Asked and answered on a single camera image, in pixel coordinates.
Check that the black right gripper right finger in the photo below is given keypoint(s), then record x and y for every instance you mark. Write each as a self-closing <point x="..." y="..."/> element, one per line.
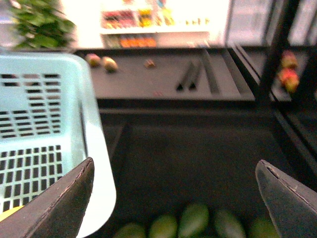
<point x="292" y="206"/>

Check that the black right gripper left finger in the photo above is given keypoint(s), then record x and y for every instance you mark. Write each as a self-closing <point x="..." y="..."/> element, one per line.
<point x="57" y="212"/>

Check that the yellow mango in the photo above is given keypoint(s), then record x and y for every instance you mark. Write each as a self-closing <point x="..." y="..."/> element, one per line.
<point x="9" y="212"/>

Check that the light blue plastic basket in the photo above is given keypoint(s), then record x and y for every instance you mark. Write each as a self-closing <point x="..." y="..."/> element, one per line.
<point x="50" y="123"/>

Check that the green avocado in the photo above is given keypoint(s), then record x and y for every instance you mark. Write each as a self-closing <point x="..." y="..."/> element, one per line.
<point x="193" y="221"/>
<point x="165" y="226"/>
<point x="131" y="230"/>
<point x="227" y="225"/>

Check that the green leafy plant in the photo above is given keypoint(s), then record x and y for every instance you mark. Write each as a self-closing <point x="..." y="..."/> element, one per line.
<point x="41" y="24"/>

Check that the white product shelf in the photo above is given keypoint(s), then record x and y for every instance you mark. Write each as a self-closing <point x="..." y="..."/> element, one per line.
<point x="163" y="23"/>

